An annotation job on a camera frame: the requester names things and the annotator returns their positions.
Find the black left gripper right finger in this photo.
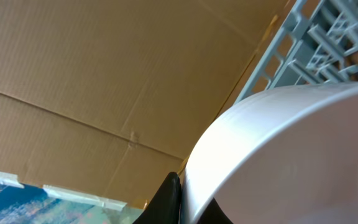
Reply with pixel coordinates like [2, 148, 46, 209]
[198, 198, 232, 224]

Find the white plastic bowl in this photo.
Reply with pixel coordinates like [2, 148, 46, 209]
[180, 82, 358, 223]

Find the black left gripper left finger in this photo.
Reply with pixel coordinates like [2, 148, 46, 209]
[133, 172, 181, 224]

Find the brown cardboard panel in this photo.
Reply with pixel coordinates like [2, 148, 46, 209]
[0, 0, 292, 203]

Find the grey plastic dish rack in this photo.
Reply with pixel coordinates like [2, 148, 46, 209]
[236, 1, 358, 102]

